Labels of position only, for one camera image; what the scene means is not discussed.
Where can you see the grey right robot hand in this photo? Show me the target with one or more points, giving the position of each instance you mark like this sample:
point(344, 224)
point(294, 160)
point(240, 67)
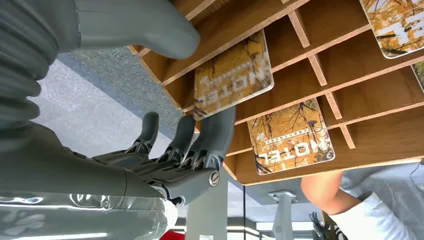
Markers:
point(66, 175)

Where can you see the wooden card rack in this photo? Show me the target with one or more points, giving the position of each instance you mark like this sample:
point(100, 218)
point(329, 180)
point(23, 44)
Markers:
point(381, 139)

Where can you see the person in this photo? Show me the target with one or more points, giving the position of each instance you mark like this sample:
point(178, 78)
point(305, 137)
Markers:
point(391, 205)

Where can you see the red object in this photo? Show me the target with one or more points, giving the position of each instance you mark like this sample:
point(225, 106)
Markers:
point(173, 236)

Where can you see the thin black pole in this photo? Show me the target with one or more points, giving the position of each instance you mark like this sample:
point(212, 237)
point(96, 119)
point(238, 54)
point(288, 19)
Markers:
point(244, 212)

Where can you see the white metal stand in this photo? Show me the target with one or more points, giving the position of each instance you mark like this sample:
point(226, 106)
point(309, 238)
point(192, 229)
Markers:
point(283, 215)

